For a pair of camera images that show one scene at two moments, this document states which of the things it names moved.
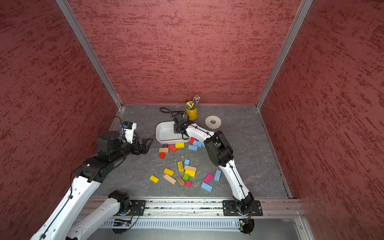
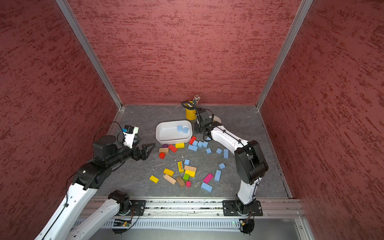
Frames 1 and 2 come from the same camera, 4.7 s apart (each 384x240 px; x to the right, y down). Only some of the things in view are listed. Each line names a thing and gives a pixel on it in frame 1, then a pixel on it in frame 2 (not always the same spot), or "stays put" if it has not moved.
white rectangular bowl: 165,133 stays put
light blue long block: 192,147 stays put
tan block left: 163,150 stays put
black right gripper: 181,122 -> 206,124
